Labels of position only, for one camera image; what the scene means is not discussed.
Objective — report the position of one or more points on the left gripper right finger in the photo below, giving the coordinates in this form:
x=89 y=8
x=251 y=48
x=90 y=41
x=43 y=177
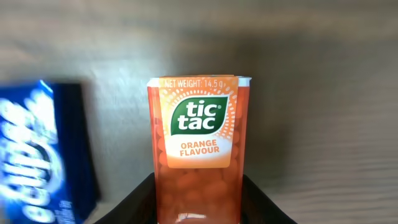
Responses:
x=258 y=208

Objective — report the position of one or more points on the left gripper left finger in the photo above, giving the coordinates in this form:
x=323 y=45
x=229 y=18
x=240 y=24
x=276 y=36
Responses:
x=140 y=205

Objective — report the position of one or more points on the orange candy box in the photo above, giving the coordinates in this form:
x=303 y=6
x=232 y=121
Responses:
x=199 y=130

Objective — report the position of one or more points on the blue candy pack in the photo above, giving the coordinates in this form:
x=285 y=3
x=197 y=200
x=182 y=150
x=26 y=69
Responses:
x=37 y=155

